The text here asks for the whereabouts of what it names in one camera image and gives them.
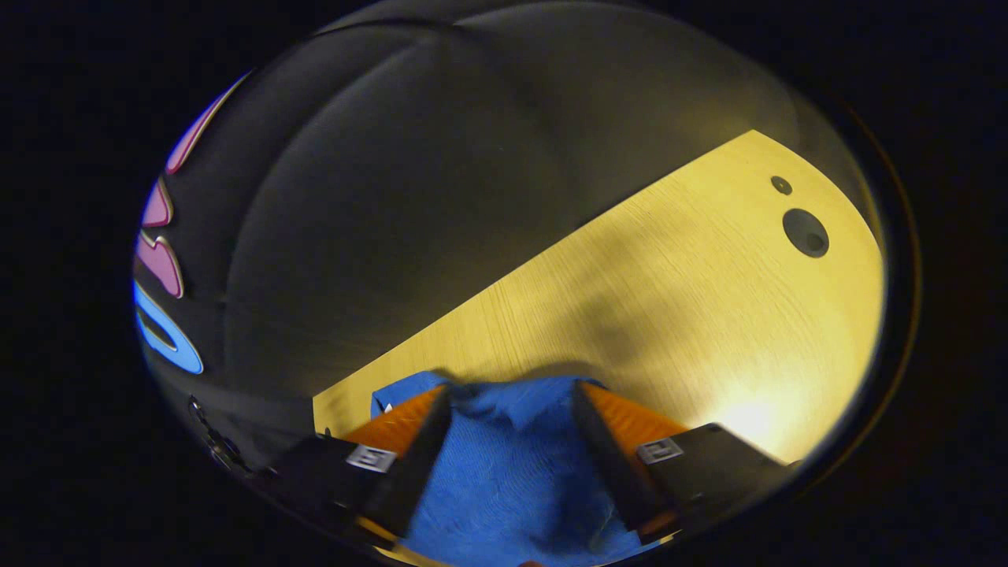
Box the black backdrop cloth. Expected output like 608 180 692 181
132 0 796 473

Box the blue button-up shirt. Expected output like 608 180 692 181
370 370 662 567

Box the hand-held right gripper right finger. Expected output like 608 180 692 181
571 380 792 544

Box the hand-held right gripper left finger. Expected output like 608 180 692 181
272 384 454 540

